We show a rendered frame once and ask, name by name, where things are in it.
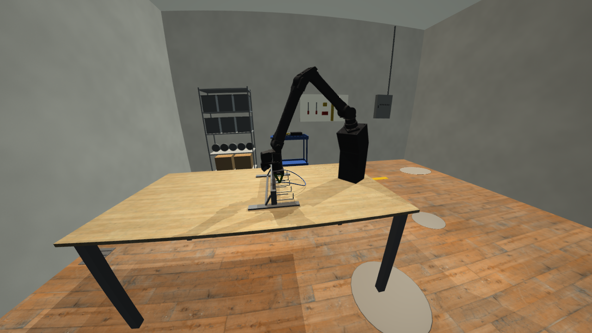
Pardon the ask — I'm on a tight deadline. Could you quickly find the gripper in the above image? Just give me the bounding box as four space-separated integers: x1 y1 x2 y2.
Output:
273 161 284 183

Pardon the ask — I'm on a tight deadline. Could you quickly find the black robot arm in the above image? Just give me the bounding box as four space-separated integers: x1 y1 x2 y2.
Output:
260 67 360 172

